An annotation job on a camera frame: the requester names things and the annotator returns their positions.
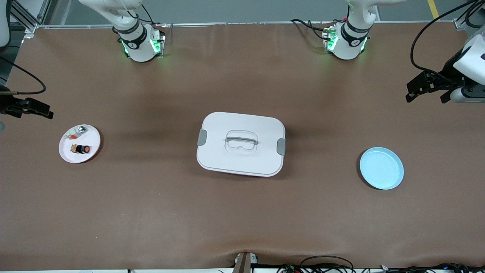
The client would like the white lidded storage box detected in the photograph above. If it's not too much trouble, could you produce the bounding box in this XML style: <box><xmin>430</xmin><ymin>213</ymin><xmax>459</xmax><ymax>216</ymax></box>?
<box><xmin>196</xmin><ymin>111</ymin><xmax>286</xmax><ymax>178</ymax></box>

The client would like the pale pink round plate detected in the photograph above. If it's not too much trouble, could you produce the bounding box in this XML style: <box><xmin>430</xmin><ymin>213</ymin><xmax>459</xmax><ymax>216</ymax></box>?
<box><xmin>59</xmin><ymin>124</ymin><xmax>102</xmax><ymax>164</ymax></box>

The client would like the light blue round plate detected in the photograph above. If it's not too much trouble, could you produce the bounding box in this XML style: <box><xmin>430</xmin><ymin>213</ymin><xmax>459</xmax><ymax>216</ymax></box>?
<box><xmin>359</xmin><ymin>147</ymin><xmax>405</xmax><ymax>190</ymax></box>

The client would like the aluminium frame strut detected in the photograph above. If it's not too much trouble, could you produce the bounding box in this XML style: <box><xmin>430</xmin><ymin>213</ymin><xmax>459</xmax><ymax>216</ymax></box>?
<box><xmin>454</xmin><ymin>17</ymin><xmax>485</xmax><ymax>36</ymax></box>
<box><xmin>9</xmin><ymin>0</ymin><xmax>52</xmax><ymax>38</ymax></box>

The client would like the black arm base cable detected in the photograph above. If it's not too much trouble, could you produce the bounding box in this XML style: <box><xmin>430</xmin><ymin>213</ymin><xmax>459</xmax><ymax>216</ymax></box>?
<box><xmin>131</xmin><ymin>0</ymin><xmax>167</xmax><ymax>27</ymax></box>
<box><xmin>290</xmin><ymin>18</ymin><xmax>334</xmax><ymax>41</ymax></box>

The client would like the silver table edge rail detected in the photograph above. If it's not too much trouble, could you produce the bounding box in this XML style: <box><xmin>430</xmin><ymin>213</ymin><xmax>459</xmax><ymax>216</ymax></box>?
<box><xmin>36</xmin><ymin>22</ymin><xmax>461</xmax><ymax>29</ymax></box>

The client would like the black cable bundle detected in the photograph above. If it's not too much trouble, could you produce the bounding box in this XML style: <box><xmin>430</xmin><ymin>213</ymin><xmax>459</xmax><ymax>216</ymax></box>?
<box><xmin>276</xmin><ymin>255</ymin><xmax>485</xmax><ymax>273</ymax></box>

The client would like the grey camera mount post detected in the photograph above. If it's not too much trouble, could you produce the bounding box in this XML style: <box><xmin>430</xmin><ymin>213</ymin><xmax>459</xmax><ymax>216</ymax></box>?
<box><xmin>232</xmin><ymin>251</ymin><xmax>259</xmax><ymax>273</ymax></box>

